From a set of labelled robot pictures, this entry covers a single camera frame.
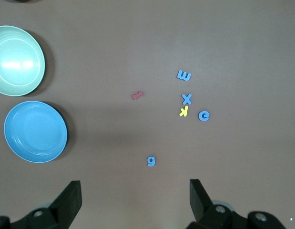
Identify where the light green plate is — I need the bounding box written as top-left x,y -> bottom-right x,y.
0,25 -> 47,97

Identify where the blue foam letter m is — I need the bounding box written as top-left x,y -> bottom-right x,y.
177,70 -> 192,82

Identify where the brown table cover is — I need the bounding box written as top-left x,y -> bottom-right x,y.
0,0 -> 295,229

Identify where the blue foam letter e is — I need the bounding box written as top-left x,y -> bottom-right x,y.
198,110 -> 210,122

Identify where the dark red foam letter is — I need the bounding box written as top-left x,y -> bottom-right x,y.
131,90 -> 144,101

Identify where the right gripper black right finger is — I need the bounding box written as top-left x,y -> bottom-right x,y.
185,178 -> 285,229

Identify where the blue plate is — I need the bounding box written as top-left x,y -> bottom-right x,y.
3,100 -> 68,164

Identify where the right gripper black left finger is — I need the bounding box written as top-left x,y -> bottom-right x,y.
0,180 -> 81,229

